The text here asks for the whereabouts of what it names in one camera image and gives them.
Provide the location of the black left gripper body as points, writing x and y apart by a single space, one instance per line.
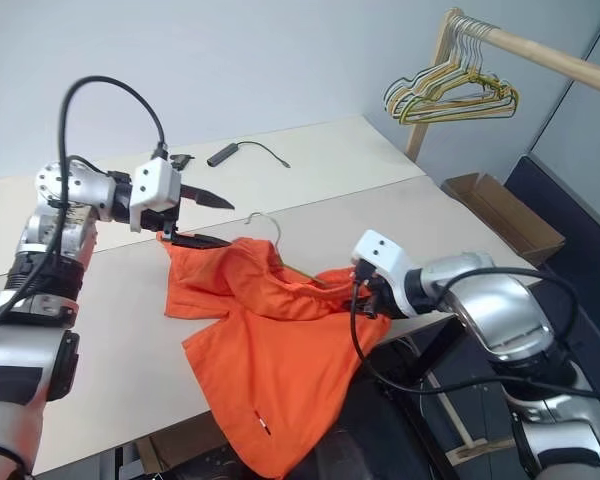
162 222

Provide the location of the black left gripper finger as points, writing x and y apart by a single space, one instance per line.
202 196
197 241

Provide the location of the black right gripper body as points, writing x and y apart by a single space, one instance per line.
382 295

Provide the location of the wooden clothes rack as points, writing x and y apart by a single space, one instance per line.
530 50

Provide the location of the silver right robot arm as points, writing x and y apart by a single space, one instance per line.
500 300

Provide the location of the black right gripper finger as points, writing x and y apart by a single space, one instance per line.
364 306

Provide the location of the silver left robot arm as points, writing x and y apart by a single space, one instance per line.
10 360

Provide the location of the brown cardboard box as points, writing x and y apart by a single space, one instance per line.
180 452

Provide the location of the orange shorts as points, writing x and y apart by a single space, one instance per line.
280 360

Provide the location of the open cardboard box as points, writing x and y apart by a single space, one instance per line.
505 215

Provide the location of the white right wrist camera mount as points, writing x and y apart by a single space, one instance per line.
380 250

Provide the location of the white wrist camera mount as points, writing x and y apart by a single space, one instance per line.
380 250
155 187

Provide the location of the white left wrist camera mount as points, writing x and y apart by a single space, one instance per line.
155 187

